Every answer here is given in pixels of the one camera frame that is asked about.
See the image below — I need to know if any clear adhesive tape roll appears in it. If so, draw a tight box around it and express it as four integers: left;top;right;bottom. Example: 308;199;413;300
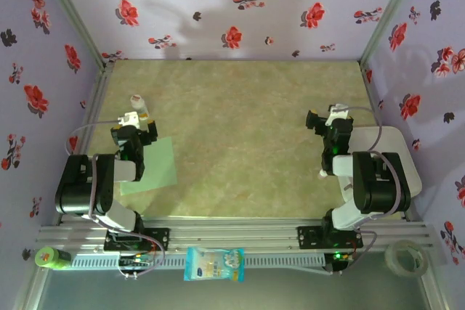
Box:
384;240;429;278

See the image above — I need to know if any blue wet wipes pack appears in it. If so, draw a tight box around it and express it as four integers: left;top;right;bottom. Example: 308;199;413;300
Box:
183;246;246;283

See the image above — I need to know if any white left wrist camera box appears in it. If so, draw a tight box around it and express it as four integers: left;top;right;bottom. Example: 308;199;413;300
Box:
117;111;141;129

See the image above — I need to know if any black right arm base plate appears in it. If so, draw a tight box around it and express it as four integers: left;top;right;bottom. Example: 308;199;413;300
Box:
296;225;363;250

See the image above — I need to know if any lilac left arm cable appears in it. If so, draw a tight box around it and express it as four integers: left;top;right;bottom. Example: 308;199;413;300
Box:
68;122;166;279

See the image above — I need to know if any small circuit board with wires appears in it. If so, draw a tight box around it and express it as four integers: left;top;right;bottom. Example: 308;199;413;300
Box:
118;253;155;269

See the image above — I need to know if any black adapter with green light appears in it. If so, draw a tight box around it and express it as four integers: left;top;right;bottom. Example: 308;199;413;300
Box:
324;250;355;274

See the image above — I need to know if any aluminium mounting rail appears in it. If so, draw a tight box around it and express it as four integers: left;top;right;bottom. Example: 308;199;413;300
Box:
35;217;437;253

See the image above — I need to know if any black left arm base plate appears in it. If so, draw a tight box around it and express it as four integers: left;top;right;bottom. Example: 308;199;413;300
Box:
104;228;171;252

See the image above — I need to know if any light green cloth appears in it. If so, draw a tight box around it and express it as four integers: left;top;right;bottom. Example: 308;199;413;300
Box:
119;136;179;197

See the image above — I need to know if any small white plastic bottle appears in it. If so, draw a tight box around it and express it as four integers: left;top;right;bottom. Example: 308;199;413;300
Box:
130;94;150;121

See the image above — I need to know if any grey slotted cable duct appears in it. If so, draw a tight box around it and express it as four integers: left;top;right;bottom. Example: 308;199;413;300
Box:
70;253;326;271

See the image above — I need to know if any aluminium side rail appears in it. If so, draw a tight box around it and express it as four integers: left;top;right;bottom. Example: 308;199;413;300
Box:
54;62;116;226
361;62;419;222

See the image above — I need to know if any aluminium frame post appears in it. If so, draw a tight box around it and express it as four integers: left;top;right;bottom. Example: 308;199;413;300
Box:
34;0;113;68
358;0;425;66
10;268;50;310
419;273;451;310

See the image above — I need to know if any white square tray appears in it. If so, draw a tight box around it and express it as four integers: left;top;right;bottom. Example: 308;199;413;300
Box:
347;126;423;209

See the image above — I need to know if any lilac right arm cable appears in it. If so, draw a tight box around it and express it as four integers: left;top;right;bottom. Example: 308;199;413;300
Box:
328;105;404;277

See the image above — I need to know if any lilac arm cable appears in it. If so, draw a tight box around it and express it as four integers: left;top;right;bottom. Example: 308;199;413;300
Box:
68;122;166;279
328;105;404;277

